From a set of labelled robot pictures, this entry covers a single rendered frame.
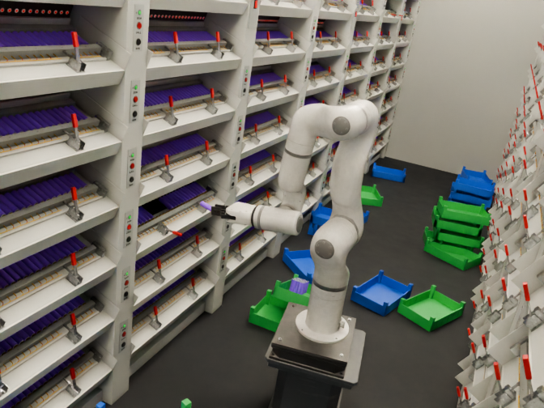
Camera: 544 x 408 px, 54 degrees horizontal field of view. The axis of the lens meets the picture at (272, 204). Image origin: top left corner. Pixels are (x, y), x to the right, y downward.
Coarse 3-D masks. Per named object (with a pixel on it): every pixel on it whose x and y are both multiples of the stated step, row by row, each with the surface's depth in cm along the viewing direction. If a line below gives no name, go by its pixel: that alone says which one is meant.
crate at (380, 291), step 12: (384, 276) 298; (360, 288) 284; (372, 288) 293; (384, 288) 295; (396, 288) 295; (408, 288) 288; (360, 300) 276; (372, 300) 271; (384, 300) 283; (396, 300) 275; (384, 312) 268
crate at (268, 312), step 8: (264, 304) 262; (272, 304) 263; (280, 304) 261; (256, 312) 254; (264, 312) 256; (272, 312) 257; (280, 312) 258; (256, 320) 245; (264, 320) 244; (272, 320) 242; (280, 320) 252; (272, 328) 243
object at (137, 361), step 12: (264, 252) 305; (252, 264) 293; (240, 276) 282; (228, 288) 271; (192, 312) 239; (180, 324) 231; (168, 336) 224; (144, 348) 212; (156, 348) 217; (132, 360) 204; (144, 360) 210; (132, 372) 204; (96, 396) 186
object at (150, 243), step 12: (204, 180) 230; (216, 192) 227; (144, 204) 200; (180, 216) 205; (192, 216) 209; (204, 216) 215; (180, 228) 199; (144, 240) 184; (156, 240) 187; (168, 240) 196; (144, 252) 182
